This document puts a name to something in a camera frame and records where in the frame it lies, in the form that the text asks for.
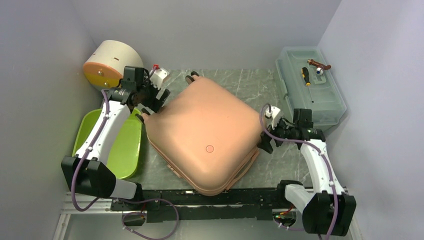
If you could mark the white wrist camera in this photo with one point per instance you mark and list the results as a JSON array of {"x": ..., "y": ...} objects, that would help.
[
  {"x": 274, "y": 114},
  {"x": 158, "y": 76}
]

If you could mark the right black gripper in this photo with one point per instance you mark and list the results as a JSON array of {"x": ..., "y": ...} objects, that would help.
[{"x": 264, "y": 143}]

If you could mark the green plastic tray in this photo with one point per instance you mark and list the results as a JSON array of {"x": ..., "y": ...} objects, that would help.
[{"x": 124, "y": 155}]

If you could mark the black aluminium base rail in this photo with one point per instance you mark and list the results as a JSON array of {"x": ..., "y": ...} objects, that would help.
[{"x": 259, "y": 203}]

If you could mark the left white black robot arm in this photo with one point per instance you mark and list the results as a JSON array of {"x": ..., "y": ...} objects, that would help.
[{"x": 86, "y": 171}]

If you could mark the brown handled metal tool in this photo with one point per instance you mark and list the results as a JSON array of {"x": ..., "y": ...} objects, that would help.
[{"x": 320, "y": 68}]

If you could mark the black yellow screwdriver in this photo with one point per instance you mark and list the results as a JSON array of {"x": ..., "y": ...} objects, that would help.
[{"x": 306, "y": 78}]

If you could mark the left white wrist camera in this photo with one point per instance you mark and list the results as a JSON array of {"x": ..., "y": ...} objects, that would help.
[{"x": 158, "y": 76}]

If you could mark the cream cylindrical drawer cabinet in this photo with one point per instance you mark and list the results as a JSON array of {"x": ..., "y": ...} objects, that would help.
[{"x": 105, "y": 67}]

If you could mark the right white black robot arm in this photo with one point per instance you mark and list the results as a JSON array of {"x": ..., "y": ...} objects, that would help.
[{"x": 318, "y": 175}]

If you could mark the clear plastic storage box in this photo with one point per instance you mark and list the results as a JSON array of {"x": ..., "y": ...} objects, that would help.
[{"x": 328, "y": 107}]

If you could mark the pink hard-shell suitcase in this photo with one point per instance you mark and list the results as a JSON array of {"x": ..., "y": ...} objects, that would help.
[{"x": 207, "y": 135}]

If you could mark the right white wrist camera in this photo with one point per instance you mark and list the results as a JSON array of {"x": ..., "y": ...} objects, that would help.
[{"x": 274, "y": 114}]

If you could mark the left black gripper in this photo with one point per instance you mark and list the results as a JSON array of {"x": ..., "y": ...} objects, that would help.
[{"x": 155, "y": 104}]

